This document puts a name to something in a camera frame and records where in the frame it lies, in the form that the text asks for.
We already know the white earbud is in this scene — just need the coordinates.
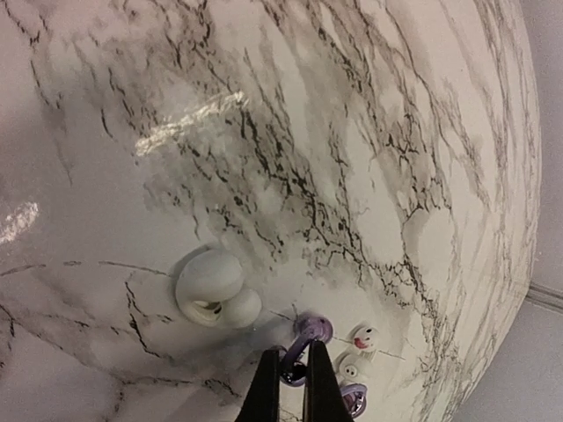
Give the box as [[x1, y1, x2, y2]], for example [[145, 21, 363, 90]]
[[336, 353, 373, 382], [350, 324, 380, 353]]

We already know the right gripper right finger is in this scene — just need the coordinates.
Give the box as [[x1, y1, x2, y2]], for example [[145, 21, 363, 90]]
[[303, 340, 352, 422]]

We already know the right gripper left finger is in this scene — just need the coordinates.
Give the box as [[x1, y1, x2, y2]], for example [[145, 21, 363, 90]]
[[235, 348, 281, 422]]

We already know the white earbud charging case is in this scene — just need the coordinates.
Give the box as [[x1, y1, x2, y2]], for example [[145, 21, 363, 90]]
[[174, 248, 262, 329]]

